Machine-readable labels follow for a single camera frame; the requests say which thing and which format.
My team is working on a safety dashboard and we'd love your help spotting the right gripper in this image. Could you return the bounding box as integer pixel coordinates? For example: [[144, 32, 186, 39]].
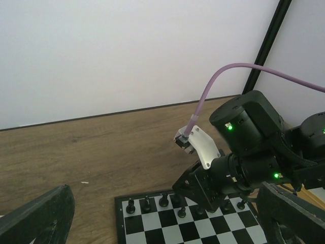
[[172, 161, 226, 212]]

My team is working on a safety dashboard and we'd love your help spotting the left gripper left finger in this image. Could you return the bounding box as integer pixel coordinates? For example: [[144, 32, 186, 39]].
[[1, 185, 75, 243]]

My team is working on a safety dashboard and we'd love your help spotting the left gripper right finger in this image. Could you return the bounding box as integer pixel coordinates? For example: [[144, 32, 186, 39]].
[[256, 182, 324, 243]]

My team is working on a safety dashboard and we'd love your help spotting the black pawn e file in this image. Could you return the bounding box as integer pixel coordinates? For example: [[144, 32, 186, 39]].
[[196, 205, 205, 216]]

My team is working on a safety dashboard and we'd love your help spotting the black pawn h file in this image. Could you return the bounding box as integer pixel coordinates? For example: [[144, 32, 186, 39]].
[[220, 201, 231, 215]]

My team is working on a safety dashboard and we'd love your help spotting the black chess pawn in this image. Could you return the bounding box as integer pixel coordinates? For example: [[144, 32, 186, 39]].
[[126, 199, 136, 215], [177, 207, 186, 218]]

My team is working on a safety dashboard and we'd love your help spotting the black chess bishop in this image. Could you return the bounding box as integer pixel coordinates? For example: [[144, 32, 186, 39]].
[[158, 193, 169, 207]]

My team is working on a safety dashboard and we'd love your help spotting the black white chess board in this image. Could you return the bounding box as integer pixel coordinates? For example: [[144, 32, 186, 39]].
[[115, 190, 267, 243]]

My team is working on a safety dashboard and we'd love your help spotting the black chess piece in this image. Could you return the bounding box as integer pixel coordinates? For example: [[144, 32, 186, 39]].
[[141, 196, 151, 214]]

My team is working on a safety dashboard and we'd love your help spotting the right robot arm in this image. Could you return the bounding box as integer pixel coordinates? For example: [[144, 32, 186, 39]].
[[172, 90, 324, 211]]

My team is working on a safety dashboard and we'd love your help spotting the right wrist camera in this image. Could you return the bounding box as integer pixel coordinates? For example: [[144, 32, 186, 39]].
[[174, 125, 221, 170]]

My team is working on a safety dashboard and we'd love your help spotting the black enclosure frame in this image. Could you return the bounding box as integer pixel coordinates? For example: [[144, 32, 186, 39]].
[[0, 0, 293, 132]]

